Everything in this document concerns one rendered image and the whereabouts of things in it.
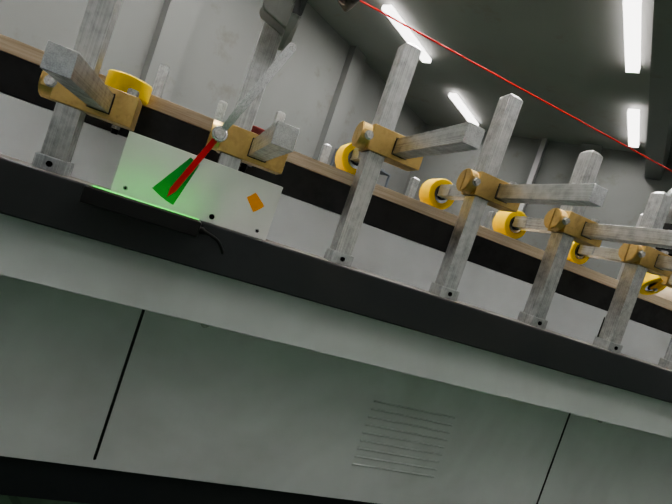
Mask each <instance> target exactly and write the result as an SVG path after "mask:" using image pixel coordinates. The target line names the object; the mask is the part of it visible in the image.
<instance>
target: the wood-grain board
mask: <svg viewBox="0 0 672 504"><path fill-rule="evenodd" d="M0 50H1V51H3V52H6V53H8V54H11V55H13V56H16V57H19V58H21V59H24V60H26V61H29V62H31V63H34V64H37V65H39V66H40V64H41V61H42V58H43V55H44V52H45V51H42V50H40V49H37V48H35V47H32V46H30V45H27V44H25V43H22V42H20V41H17V40H15V39H12V38H10V37H7V36H5V35H2V34H0ZM142 106H145V107H147V108H150V109H153V110H155V111H158V112H160V113H163V114H165V115H168V116H171V117H173V118H176V119H178V120H181V121H183V122H186V123H189V124H191V125H194V126H196V127H199V128H202V129H204V130H207V131H209V132H210V131H211V128H212V125H213V122H214V120H215V119H213V118H210V117H208V116H205V115H203V114H200V113H198V112H195V111H193V110H190V109H188V108H185V107H183V106H180V105H178V104H175V103H173V102H170V101H168V100H165V99H163V98H160V97H158V96H155V95H153V94H151V96H150V99H149V102H148V104H147V105H142ZM286 161H287V162H289V163H292V164H294V165H297V166H299V167H302V168H305V169H307V170H310V171H312V172H315V173H317V174H320V175H323V176H325V177H328V178H330V179H333V180H335V181H338V182H341V183H343V184H346V185H348V186H351V185H352V182H353V179H354V176H355V175H353V174H351V173H348V172H346V171H343V170H341V169H338V168H336V167H333V166H331V165H328V164H326V163H323V162H321V161H318V160H316V159H313V158H311V157H308V156H306V155H303V154H301V153H298V152H296V151H293V152H291V153H289V154H288V157H287V160H286ZM372 195H374V196H377V197H379V198H382V199H384V200H387V201H390V202H392V203H395V204H397V205H400V206H402V207H405V208H408V209H410V210H413V211H415V212H418V213H421V214H423V215H426V216H428V217H431V218H433V219H436V220H439V221H441V222H444V223H446V224H449V225H451V226H454V227H455V224H456V221H457V218H458V216H456V215H454V214H451V213H448V212H446V211H443V210H441V209H438V208H436V207H433V206H431V205H428V204H426V203H423V202H421V201H418V200H416V199H413V198H411V197H408V196H406V195H403V194H401V193H398V192H396V191H393V190H391V189H388V188H386V187H383V186H381V185H378V184H376V185H375V188H374V191H373V194H372ZM476 235H477V236H480V237H482V238H485V239H487V240H490V241H493V242H495V243H498V244H500V245H503V246H506V247H508V248H511V249H513V250H516V251H518V252H521V253H524V254H526V255H529V256H531V257H534V258H536V259H539V260H542V258H543V255H544V252H545V251H544V250H541V249H539V248H536V247H534V246H531V245H529V244H526V243H524V242H521V241H519V240H516V239H514V238H511V237H509V236H506V235H504V234H501V233H499V232H496V231H494V230H491V229H489V228H486V227H484V226H481V225H480V226H479V229H478V232H477V234H476ZM563 269H565V270H567V271H570V272H573V273H575V274H578V275H580V276H583V277H585V278H588V279H591V280H593V281H596V282H598V283H601V284H603V285H606V286H609V287H611V288H614V289H616V287H617V285H618V282H619V280H616V279H614V278H611V277H609V276H606V275H604V274H601V273H599V272H596V271H594V270H591V269H589V268H586V267H584V266H581V265H579V264H576V263H574V262H571V261H569V260H566V263H565V266H564V268H563ZM637 298H639V299H642V300H645V301H647V302H650V303H652V304H655V305H658V306H660V307H663V308H665V309H668V310H670V311H672V301H669V300H667V299H664V298H662V297H659V296H657V295H654V294H652V295H643V294H641V293H640V292H639V294H638V297H637Z"/></svg>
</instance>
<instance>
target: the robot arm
mask: <svg viewBox="0 0 672 504"><path fill-rule="evenodd" d="M307 1H308V0H264V1H263V6H262V7H261V9H260V11H259V14H260V17H261V19H262V20H263V21H265V22H266V23H267V24H268V25H269V26H271V27H272V28H273V29H274V30H276V31H277V32H278V33H279V34H280V36H281V38H280V42H279V46H278V50H280V51H282V50H283V49H284V48H285V47H286V46H287V45H288V44H289V43H291V41H292V39H293V36H294V34H295V31H296V29H297V27H298V24H299V21H300V19H301V16H302V14H303V11H304V9H305V6H306V4H307ZM337 1H338V3H339V4H340V6H341V7H342V9H343V10H344V11H345V12H347V11H349V10H350V9H351V8H353V7H354V6H355V5H356V4H357V3H358V2H359V1H360V0H337Z"/></svg>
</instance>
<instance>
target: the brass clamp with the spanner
mask: <svg viewBox="0 0 672 504"><path fill-rule="evenodd" d="M223 124H224V123H223V122H221V121H218V120H214V122H213V125H212V128H211V131H210V134H209V137H208V140H207V143H206V145H207V144H208V143H209V141H210V140H211V139H212V134H211V133H212V130H213V128H214V127H216V126H222V125H223ZM257 136H258V134H256V133H253V132H251V131H248V130H246V129H243V128H241V127H238V126H236V125H232V126H231V127H230V128H229V129H228V137H227V139H226V140H225V141H224V142H217V143H216V144H215V146H214V147H213V148H212V150H214V151H216V152H217V153H219V154H221V152H222V153H225V154H227V155H230V156H233V157H235V158H238V159H241V162H243V163H246V164H249V165H251V166H254V167H257V168H259V169H262V170H265V171H267V172H270V173H273V174H275V175H278V174H282V172H283V169H284V166H285V163H286V160H287V157H288V154H289V153H288V154H285V155H282V156H279V157H276V158H273V159H271V160H268V161H265V162H264V161H261V160H259V159H256V158H253V157H251V156H249V155H248V154H249V151H250V148H251V145H252V142H253V139H255V138H256V137H257Z"/></svg>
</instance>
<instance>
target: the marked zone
mask: <svg viewBox="0 0 672 504"><path fill-rule="evenodd" d="M192 162H193V159H192V158H189V159H188V160H187V161H185V162H184V163H183V164H182V165H180V166H179V167H178V168H177V169H175V170H174V171H173V172H172V173H170V174H169V175H168V176H166V177H165V178H164V179H163V180H161V181H160V182H159V183H158V184H156V185H155V186H154V187H152V188H153V189H154V190H155V191H156V192H157V193H158V194H159V195H160V196H161V197H162V198H163V199H165V200H166V201H167V202H169V203H170V204H172V205H173V204H174V203H175V201H176V200H177V198H178V197H179V195H180V194H181V192H182V191H183V189H184V188H185V186H186V185H187V183H188V182H189V180H190V179H191V177H192V176H193V174H194V173H195V171H196V170H197V168H198V166H199V165H198V166H197V167H196V168H195V169H194V170H193V172H192V173H191V174H190V175H189V176H188V178H187V179H186V180H185V181H184V182H183V183H182V185H181V186H180V187H179V188H178V189H177V191H176V192H174V193H173V194H171V195H169V196H168V197H167V195H168V193H169V190H170V188H171V186H172V185H173V184H174V183H175V182H176V181H177V179H178V178H179V177H180V176H181V175H182V173H183V172H184V171H185V170H186V169H187V167H188V166H189V165H190V164H191V163H192Z"/></svg>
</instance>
